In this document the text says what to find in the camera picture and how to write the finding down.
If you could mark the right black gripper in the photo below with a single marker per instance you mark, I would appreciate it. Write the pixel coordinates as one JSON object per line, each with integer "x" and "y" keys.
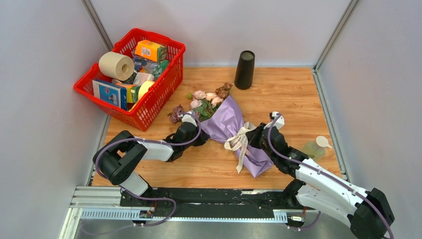
{"x": 254, "y": 135}

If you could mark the aluminium frame rail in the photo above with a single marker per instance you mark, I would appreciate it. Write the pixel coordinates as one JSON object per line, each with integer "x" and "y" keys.
{"x": 104, "y": 203}

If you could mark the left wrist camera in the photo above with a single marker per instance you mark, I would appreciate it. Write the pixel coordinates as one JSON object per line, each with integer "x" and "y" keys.
{"x": 189, "y": 117}

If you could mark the beige toilet paper roll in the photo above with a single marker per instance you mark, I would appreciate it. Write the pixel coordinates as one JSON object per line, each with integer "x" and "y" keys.
{"x": 117, "y": 66}

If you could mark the cream ribbon with gold print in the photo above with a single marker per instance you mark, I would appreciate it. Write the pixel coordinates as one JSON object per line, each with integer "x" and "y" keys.
{"x": 240, "y": 141}

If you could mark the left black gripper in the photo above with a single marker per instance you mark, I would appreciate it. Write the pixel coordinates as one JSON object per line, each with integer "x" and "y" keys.
{"x": 203, "y": 137}

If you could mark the green and yellow box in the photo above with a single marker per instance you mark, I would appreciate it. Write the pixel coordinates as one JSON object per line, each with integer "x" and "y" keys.
{"x": 132, "y": 91}

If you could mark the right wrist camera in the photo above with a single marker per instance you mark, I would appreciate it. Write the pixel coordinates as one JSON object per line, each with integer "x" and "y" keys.
{"x": 276, "y": 120}

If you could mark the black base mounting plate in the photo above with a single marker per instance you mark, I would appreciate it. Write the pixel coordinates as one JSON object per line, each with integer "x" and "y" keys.
{"x": 213, "y": 203}

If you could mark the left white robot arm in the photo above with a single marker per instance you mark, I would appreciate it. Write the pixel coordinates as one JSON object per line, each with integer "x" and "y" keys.
{"x": 118, "y": 159}

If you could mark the purple flower bouquet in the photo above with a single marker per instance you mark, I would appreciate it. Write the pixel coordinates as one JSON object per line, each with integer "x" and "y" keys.
{"x": 221, "y": 118}

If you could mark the pink wrapped packet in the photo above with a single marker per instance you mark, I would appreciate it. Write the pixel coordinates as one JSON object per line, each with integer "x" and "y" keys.
{"x": 142, "y": 77}

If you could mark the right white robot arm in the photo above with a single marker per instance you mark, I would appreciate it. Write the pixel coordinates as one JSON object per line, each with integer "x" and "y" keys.
{"x": 367, "y": 213}

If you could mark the black tapered vase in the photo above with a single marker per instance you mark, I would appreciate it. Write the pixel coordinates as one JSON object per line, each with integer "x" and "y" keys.
{"x": 245, "y": 70}

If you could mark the blue and white box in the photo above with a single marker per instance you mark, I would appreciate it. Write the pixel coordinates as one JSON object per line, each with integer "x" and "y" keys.
{"x": 110, "y": 93}

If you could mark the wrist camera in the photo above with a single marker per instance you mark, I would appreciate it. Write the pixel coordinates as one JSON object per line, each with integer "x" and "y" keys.
{"x": 189, "y": 117}
{"x": 276, "y": 120}

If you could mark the orange and green box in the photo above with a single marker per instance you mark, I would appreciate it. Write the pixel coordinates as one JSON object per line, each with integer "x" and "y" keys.
{"x": 151, "y": 50}

